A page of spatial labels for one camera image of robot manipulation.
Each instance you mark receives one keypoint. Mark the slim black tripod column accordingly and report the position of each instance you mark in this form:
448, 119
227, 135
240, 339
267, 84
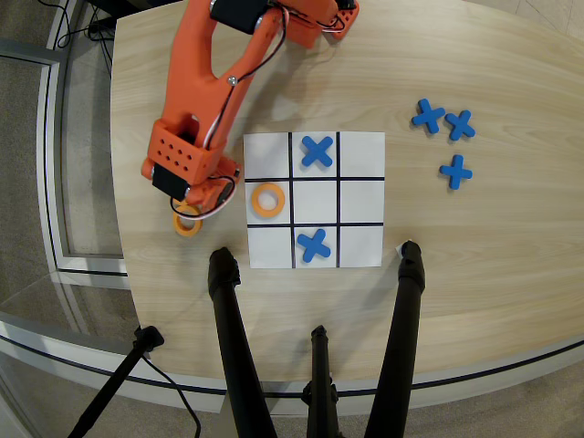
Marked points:
321, 388

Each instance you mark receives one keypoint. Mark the thin black stand leg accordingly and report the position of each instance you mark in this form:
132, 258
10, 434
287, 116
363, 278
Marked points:
118, 374

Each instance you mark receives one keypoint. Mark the blue foam cross piece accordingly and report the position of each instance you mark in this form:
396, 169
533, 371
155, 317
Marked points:
317, 151
313, 246
429, 116
456, 172
460, 125

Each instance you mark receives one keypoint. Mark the thick black tripod leg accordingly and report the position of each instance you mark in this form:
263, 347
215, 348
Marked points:
232, 328
401, 328

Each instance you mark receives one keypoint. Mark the orange gripper black motor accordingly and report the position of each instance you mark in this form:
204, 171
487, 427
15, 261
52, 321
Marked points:
199, 199

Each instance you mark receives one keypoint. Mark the white tic-tac-toe grid sheet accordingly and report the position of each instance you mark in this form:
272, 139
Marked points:
360, 201

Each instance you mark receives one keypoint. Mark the small white tape label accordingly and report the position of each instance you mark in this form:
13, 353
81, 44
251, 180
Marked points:
399, 250

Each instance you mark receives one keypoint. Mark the grey metal floor frame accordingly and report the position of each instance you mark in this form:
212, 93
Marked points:
50, 182

